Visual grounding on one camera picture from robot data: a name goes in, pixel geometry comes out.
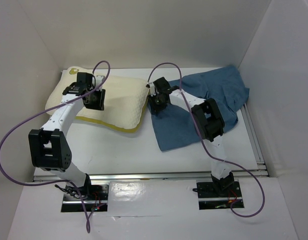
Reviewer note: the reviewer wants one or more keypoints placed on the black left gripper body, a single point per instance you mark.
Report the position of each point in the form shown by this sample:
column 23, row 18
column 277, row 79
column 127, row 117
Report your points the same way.
column 96, row 100

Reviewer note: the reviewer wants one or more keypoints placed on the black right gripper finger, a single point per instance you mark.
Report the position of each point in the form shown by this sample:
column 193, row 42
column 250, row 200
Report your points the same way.
column 154, row 109
column 162, row 106

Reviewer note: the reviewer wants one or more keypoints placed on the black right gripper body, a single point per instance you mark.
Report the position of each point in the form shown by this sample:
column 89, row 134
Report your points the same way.
column 156, row 100

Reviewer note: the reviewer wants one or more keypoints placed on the cream quilted pillow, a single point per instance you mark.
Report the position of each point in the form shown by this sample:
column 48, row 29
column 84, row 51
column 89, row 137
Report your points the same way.
column 124, row 104

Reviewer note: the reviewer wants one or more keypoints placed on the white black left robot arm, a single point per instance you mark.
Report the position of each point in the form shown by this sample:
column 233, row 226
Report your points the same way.
column 49, row 148

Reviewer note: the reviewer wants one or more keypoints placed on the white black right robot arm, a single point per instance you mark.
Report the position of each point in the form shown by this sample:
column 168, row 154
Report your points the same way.
column 208, row 122

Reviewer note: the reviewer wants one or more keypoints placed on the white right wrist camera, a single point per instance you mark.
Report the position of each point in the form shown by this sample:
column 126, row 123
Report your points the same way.
column 152, row 89

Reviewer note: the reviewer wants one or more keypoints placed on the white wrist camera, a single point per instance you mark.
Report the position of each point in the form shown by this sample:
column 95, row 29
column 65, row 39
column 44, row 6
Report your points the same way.
column 98, row 79
column 152, row 89

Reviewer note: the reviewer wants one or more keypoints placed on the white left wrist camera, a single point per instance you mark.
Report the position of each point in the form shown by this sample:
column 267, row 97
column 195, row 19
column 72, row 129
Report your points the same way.
column 98, row 79

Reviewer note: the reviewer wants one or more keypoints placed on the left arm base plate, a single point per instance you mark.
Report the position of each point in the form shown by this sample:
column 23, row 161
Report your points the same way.
column 95, row 201

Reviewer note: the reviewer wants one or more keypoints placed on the aluminium right side rail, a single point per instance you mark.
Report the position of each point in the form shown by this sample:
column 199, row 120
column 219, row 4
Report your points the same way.
column 261, row 165

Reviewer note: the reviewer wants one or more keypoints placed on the aluminium rail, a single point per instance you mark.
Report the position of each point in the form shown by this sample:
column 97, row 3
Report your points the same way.
column 261, row 165
column 155, row 176

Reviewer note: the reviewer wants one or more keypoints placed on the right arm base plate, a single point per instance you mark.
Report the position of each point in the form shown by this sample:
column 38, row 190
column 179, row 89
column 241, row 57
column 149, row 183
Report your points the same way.
column 209, row 199

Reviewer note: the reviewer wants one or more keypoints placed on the aluminium front rail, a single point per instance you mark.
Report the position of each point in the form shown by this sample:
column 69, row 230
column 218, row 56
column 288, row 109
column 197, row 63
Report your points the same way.
column 155, row 176

